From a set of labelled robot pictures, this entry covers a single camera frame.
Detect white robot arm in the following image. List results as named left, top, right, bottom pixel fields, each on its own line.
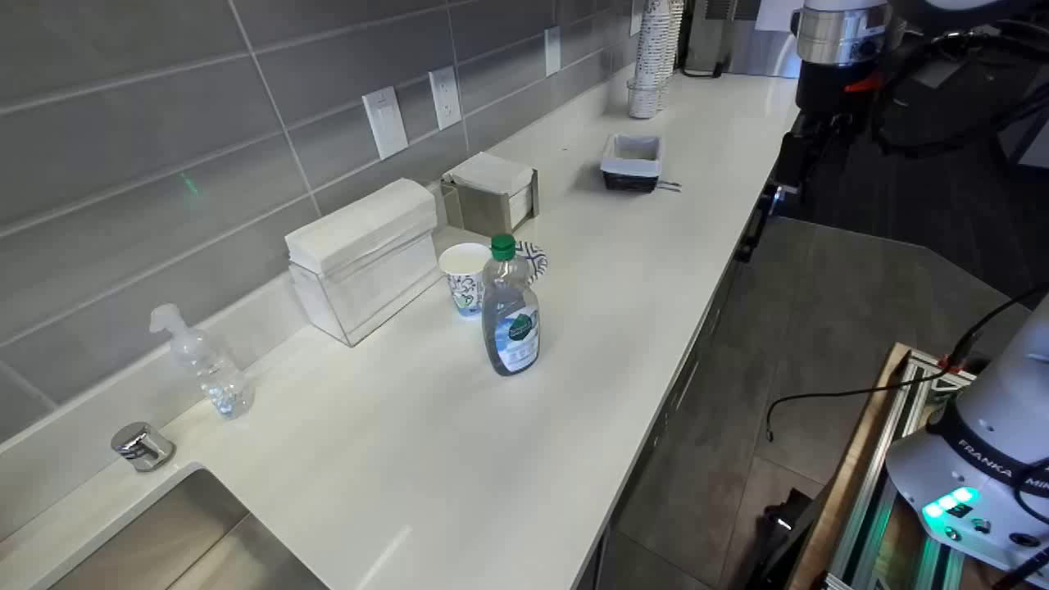
left=886, top=302, right=1049, bottom=590

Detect green-capped dish soap bottle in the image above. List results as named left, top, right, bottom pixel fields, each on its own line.
left=482, top=233, right=542, bottom=378

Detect patterned paper cup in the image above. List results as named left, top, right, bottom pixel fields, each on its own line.
left=438, top=243, right=488, bottom=319

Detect white paper towel dispenser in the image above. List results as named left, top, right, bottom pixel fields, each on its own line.
left=286, top=176, right=438, bottom=349

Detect black and white tray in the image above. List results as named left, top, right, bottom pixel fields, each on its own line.
left=599, top=136, right=661, bottom=193

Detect stack of white cups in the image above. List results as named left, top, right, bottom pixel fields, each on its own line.
left=630, top=0, right=684, bottom=122

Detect clear spray bottle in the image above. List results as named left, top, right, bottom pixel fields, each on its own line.
left=150, top=305, right=251, bottom=420

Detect stainless steel sink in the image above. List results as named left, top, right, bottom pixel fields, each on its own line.
left=48, top=469, right=327, bottom=590

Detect white wall switch plate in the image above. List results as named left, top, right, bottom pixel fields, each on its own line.
left=430, top=66, right=462, bottom=128

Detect white wall outlet plate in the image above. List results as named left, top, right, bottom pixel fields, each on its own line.
left=365, top=90, right=405, bottom=159

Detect black cable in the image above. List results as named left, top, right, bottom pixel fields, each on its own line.
left=761, top=285, right=1049, bottom=446

